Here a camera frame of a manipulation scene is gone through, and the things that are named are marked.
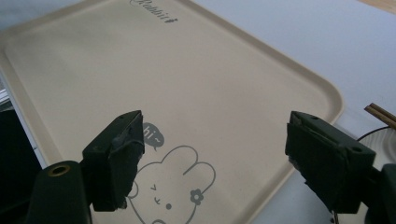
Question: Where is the wooden chopstick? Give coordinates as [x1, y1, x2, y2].
[369, 103, 396, 124]
[363, 105, 396, 131]

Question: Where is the beige tray with rabbit print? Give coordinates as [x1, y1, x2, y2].
[0, 0, 344, 224]

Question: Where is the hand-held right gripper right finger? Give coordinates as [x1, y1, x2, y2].
[284, 110, 377, 215]

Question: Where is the white plate with dark rim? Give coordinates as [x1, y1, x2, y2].
[356, 125, 396, 171]

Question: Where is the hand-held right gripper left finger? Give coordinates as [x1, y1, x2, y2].
[81, 109, 146, 213]

